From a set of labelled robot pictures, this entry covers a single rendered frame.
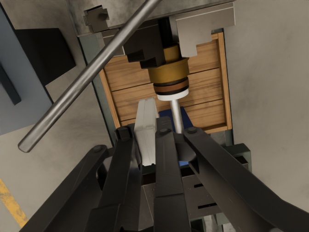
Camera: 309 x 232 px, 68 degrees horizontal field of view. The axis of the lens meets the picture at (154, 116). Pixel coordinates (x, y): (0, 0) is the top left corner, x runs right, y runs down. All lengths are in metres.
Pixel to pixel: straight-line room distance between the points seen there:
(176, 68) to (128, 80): 0.27
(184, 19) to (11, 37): 0.61
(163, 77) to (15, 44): 0.58
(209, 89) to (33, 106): 0.63
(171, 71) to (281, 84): 1.50
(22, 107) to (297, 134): 1.89
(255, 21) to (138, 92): 1.18
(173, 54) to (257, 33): 1.32
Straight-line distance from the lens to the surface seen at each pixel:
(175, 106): 0.50
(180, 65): 0.45
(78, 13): 0.39
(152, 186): 0.69
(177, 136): 0.15
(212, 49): 0.71
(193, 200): 0.81
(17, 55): 0.91
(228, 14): 0.47
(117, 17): 0.33
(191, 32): 0.46
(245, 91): 1.79
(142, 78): 0.69
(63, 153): 1.91
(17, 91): 0.94
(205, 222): 1.06
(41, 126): 0.23
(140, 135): 0.16
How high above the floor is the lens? 1.56
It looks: 68 degrees down
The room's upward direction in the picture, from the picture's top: 171 degrees clockwise
